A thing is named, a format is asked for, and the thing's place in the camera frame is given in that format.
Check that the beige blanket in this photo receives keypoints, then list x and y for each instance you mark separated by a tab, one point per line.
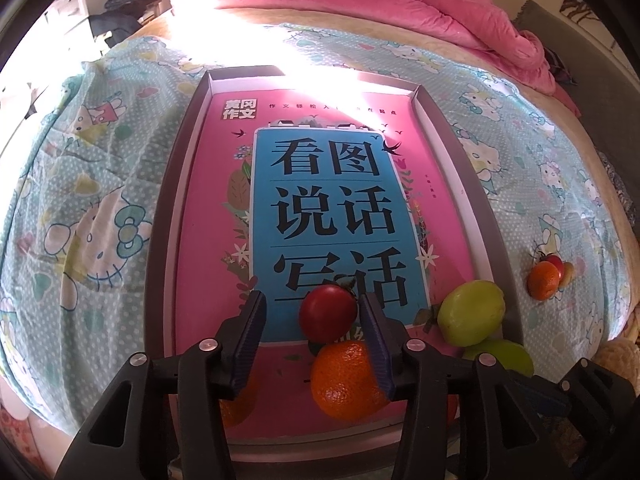
520	82

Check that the red tomato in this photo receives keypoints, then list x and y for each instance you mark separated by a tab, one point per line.
556	262
325	312

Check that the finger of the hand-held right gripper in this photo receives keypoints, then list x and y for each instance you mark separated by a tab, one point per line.
542	400
600	400

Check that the dark patterned cloth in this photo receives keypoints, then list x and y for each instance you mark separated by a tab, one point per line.
560	65

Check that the green apple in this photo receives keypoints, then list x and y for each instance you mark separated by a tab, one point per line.
470	312
505	355

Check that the pink and blue book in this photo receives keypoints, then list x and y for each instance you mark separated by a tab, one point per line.
325	200

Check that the pink patterned cloth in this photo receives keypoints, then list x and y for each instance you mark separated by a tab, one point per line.
20	425

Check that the dark garment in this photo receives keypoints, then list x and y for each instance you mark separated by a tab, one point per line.
115	25

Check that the brown kiwi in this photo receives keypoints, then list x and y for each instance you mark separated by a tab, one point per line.
568	271

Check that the grey rectangular tray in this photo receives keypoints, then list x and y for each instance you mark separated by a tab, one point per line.
167	200

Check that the white desk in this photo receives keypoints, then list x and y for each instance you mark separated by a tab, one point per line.
70	15

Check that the branch pattern picture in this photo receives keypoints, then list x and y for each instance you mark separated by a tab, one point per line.
582	7

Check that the grey upholstered furniture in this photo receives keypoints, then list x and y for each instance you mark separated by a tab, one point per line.
590	85

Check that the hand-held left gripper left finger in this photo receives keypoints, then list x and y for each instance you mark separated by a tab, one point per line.
250	340

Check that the person's right forearm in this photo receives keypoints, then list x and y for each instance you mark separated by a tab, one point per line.
620	357

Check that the cartoon print bed sheet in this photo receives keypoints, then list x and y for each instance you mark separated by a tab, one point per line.
90	170

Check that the orange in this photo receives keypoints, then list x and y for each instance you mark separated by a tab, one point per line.
543	282
240	410
345	385

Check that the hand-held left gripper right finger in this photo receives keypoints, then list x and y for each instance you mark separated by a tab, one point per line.
377	345

